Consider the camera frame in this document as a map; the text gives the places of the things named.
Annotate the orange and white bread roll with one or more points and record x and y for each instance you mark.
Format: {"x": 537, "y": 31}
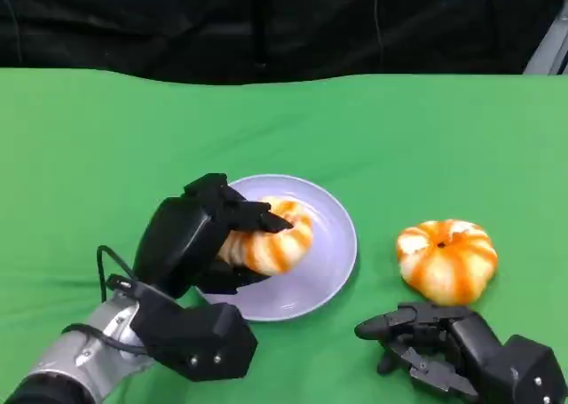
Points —
{"x": 444, "y": 266}
{"x": 275, "y": 248}

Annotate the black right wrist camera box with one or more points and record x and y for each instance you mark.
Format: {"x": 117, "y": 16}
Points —
{"x": 537, "y": 368}

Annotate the grey metal frame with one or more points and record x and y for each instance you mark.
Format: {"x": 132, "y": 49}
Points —
{"x": 550, "y": 49}

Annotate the lilac plate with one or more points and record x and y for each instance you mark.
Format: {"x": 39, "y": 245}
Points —
{"x": 328, "y": 262}

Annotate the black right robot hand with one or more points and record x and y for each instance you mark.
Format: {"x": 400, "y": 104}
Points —
{"x": 466, "y": 342}

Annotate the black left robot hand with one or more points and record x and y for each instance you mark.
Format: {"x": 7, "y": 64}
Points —
{"x": 177, "y": 240}

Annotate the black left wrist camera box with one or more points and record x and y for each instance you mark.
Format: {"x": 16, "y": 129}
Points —
{"x": 199, "y": 337}

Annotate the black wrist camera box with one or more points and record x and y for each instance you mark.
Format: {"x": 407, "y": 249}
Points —
{"x": 199, "y": 337}
{"x": 537, "y": 368}

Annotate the black drape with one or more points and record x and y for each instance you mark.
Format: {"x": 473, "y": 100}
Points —
{"x": 133, "y": 22}

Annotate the green table cloth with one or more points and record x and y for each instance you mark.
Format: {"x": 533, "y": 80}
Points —
{"x": 284, "y": 129}

